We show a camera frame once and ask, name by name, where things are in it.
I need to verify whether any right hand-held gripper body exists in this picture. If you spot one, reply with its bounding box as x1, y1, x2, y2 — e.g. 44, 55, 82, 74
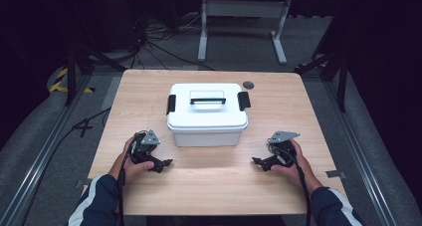
267, 130, 302, 169

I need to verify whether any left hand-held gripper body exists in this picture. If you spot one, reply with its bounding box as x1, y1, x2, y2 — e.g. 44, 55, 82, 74
129, 128, 161, 167

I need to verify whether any person's left hand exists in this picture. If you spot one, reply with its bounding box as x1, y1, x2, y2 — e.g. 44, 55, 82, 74
109, 136, 155, 184

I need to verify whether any person's right hand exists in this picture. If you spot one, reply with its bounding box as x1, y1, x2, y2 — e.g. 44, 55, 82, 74
270, 138, 323, 195

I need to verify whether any white plastic storage box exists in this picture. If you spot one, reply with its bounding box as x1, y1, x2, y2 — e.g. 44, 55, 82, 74
167, 119, 248, 148

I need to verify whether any grey tape piece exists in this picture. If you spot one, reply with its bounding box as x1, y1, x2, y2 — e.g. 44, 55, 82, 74
324, 169, 347, 179

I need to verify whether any black floor tape mark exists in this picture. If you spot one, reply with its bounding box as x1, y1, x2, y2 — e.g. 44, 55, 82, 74
72, 117, 94, 138

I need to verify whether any black metal stand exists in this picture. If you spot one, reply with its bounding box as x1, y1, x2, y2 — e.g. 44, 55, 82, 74
49, 36, 127, 107
295, 6, 352, 113

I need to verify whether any yellow black floor tape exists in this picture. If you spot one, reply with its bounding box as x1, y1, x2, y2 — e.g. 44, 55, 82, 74
49, 67, 96, 95

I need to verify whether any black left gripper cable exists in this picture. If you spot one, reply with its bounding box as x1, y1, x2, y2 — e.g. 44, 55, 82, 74
116, 131, 149, 226

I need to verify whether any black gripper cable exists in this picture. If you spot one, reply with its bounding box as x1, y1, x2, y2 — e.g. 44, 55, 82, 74
269, 143, 313, 226
116, 131, 149, 226

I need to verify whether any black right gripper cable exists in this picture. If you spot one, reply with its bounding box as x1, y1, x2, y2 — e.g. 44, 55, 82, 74
269, 143, 313, 226

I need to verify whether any white box lid with handle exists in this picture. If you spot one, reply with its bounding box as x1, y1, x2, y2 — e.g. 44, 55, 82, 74
165, 83, 252, 132

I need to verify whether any aluminium floor rail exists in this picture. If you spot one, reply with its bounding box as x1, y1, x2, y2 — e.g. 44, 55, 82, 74
0, 74, 93, 226
322, 81, 399, 226

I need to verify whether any black floor cable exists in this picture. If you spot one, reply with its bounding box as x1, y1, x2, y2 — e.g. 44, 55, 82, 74
19, 107, 111, 226

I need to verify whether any bundle of black floor cables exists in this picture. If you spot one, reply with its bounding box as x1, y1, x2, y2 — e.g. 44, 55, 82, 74
108, 6, 217, 72

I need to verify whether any white metal table frame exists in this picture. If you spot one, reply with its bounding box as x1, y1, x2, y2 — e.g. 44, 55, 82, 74
197, 0, 293, 66

